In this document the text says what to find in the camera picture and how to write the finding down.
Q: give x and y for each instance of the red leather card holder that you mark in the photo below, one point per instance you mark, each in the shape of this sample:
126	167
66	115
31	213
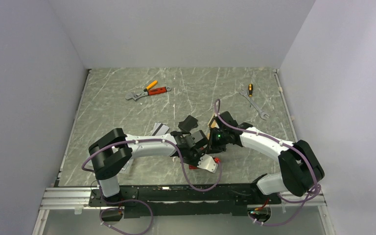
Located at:
191	167

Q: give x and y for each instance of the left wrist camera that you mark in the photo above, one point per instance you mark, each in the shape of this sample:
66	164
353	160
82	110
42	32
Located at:
207	162

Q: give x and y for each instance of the orange black screwdriver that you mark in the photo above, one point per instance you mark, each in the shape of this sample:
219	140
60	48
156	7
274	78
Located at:
250	89

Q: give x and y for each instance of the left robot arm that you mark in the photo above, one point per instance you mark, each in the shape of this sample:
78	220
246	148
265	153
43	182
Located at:
113	151

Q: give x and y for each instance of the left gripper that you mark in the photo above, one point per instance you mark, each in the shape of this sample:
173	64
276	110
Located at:
200	152

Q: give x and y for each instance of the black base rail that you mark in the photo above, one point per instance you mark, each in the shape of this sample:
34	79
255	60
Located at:
137	201

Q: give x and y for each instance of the silver credit card stack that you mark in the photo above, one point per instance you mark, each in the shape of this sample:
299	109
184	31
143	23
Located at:
159	129

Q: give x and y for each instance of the clear plastic screw box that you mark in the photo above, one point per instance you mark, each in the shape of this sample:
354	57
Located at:
126	168

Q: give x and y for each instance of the silver open end wrench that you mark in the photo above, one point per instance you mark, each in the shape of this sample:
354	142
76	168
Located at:
263	115

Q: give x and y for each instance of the aluminium frame rail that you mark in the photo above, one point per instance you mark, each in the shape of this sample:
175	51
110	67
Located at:
62	198

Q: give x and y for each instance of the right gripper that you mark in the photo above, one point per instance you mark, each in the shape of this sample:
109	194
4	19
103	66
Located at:
213	147

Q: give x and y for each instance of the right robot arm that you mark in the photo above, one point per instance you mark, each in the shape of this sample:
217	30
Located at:
300	170

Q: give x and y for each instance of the red handled adjustable wrench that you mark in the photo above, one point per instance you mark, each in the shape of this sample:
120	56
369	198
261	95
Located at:
136	97

